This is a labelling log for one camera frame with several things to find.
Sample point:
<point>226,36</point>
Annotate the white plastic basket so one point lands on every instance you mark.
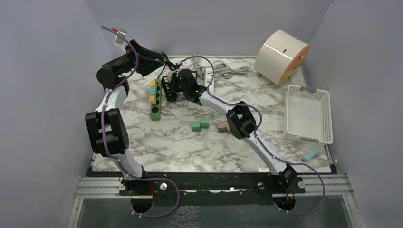
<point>308,117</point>

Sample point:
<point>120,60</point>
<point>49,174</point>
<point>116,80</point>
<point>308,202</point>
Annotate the black power strip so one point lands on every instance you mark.
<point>169,85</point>

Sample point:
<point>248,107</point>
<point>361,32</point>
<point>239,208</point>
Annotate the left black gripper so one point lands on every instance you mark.
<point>146,61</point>

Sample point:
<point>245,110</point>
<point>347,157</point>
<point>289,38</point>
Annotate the light blue small device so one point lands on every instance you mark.
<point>310,154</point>

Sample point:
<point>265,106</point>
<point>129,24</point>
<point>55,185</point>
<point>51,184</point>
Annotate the white power strip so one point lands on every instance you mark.
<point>208,79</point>

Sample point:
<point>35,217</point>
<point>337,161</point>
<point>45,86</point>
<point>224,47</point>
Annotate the aluminium rail frame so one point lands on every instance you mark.
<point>327,203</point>

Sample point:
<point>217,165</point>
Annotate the green power strip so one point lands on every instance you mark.
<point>155,95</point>

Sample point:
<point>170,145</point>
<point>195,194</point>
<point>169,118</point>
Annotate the beige cylindrical container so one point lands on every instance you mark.
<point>280,57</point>

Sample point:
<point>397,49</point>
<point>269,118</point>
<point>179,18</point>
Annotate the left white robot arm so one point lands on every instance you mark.
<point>106,129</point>

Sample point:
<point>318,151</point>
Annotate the yellow plug upper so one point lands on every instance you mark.
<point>153,83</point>

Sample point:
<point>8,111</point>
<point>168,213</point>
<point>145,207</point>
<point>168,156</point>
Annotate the blue plug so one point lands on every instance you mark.
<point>153,91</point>

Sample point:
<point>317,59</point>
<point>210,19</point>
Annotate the yellow plug lower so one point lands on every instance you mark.
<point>152,99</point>

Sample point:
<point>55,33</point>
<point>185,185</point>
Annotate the green plug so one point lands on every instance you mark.
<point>204,123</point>
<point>196,126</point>

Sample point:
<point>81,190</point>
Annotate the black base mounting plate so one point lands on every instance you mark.
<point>189,189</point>

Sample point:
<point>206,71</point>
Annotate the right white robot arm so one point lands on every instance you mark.
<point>243,120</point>

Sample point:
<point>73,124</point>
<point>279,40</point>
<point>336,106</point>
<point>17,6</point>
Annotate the yellow plug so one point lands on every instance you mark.
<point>152,99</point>
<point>153,83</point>

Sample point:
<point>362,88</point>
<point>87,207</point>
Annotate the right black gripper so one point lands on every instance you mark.
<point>174,82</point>

